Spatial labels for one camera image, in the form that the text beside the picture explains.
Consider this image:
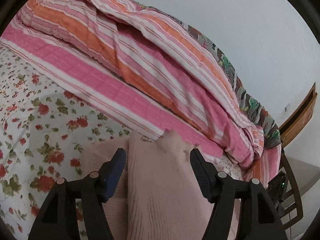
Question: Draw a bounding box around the pink knitted sweater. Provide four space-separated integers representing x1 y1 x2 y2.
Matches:
81 131 213 239

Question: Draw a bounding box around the white floral bed sheet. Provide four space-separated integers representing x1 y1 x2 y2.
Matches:
0 43 245 240

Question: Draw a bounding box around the brown wooden door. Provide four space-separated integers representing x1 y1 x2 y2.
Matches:
279 83 318 148

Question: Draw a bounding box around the dark floral patterned blanket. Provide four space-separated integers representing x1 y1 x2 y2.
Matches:
132 0 281 150

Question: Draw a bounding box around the pink orange striped quilt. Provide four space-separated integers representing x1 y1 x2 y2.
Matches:
1 0 281 185

